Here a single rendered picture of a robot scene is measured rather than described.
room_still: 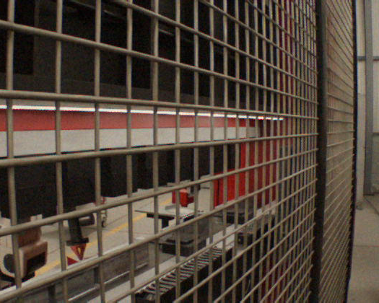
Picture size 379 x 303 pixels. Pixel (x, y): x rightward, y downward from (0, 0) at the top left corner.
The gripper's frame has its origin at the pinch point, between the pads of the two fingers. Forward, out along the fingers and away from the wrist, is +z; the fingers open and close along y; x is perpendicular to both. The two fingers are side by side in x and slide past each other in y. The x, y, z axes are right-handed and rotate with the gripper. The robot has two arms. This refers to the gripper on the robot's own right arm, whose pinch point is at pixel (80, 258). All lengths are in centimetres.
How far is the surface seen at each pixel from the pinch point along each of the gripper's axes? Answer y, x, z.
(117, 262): 48, -19, 1
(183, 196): -77, 181, -28
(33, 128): 67, -56, -40
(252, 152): 33, 124, -41
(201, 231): 38, 44, -1
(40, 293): 52, -54, 4
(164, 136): 57, 8, -42
